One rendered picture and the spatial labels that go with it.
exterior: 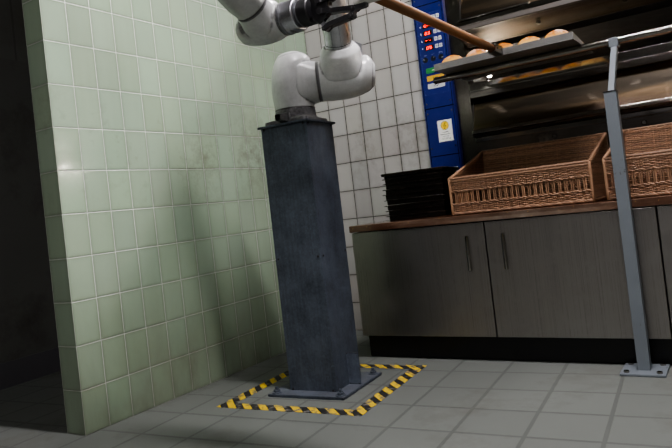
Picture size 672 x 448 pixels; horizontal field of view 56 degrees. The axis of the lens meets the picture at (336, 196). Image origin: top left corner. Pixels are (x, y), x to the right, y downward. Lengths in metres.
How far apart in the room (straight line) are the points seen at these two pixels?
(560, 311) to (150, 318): 1.53
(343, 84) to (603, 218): 1.04
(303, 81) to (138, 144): 0.69
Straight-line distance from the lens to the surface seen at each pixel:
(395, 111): 3.29
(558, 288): 2.48
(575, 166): 2.48
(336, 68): 2.37
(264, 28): 1.79
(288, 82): 2.41
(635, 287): 2.37
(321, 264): 2.31
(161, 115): 2.70
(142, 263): 2.54
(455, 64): 2.65
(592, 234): 2.43
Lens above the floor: 0.66
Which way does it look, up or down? 1 degrees up
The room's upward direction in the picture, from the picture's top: 7 degrees counter-clockwise
